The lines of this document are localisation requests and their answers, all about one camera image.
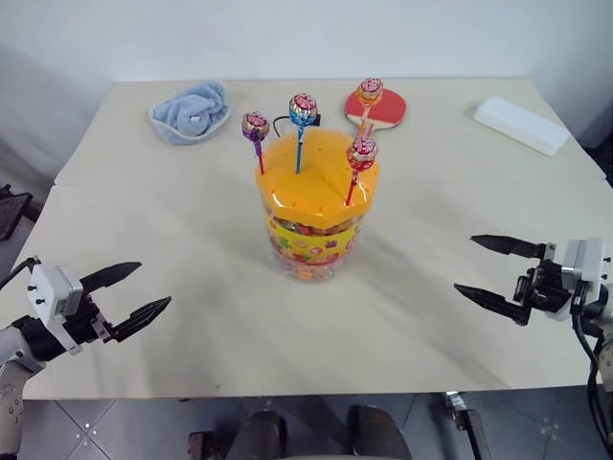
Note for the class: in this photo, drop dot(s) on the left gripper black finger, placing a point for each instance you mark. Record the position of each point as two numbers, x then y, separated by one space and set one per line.
139 318
112 273

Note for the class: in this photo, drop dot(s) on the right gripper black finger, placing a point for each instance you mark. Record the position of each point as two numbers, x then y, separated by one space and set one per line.
498 302
515 246

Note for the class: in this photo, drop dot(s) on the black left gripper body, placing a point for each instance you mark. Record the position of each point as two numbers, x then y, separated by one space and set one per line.
85 320

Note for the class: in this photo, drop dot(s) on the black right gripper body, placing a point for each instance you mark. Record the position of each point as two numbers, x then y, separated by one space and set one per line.
546 287

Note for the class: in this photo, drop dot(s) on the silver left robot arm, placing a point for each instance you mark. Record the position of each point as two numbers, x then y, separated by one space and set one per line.
10 378

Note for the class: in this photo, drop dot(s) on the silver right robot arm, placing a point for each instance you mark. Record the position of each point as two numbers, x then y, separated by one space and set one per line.
606 359

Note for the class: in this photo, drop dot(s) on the red-wrapped lollipop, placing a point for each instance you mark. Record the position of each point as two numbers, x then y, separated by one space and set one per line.
362 149

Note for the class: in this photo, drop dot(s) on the purple-wrapped lollipop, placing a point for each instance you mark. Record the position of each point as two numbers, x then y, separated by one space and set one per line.
255 125

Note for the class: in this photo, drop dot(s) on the orange-lidded clear lollipop jar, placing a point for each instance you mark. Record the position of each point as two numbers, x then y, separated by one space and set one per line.
311 191

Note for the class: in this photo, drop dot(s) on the orange-wrapped lollipop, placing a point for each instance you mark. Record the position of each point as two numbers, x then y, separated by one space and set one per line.
371 88

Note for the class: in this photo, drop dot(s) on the blue-wrapped lollipop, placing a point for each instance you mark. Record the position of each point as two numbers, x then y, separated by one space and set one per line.
302 108

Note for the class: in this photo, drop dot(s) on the black pedal-like object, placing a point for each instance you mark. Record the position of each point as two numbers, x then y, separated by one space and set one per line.
12 211

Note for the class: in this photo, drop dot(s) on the white rectangular foam box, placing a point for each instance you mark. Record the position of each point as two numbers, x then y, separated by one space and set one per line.
519 125

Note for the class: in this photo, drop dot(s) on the small brown block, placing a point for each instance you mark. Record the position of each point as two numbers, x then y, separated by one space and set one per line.
201 445

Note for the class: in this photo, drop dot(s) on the dark rounded shape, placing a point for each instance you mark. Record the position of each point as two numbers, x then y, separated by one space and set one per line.
258 436
378 433

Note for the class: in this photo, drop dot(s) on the light blue towel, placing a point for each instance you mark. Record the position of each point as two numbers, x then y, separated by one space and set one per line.
191 110

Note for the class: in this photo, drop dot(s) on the red table tennis paddle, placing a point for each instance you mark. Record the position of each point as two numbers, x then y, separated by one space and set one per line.
389 108

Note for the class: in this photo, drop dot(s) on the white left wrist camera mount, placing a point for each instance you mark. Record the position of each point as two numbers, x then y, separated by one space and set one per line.
50 292

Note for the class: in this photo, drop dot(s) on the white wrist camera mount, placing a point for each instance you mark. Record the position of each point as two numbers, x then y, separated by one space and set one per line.
50 292
584 261

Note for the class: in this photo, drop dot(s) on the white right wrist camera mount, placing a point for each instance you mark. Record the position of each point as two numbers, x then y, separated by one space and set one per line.
584 261

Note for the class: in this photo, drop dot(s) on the metal table leg bracket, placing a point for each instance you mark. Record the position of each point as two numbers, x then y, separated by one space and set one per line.
467 421

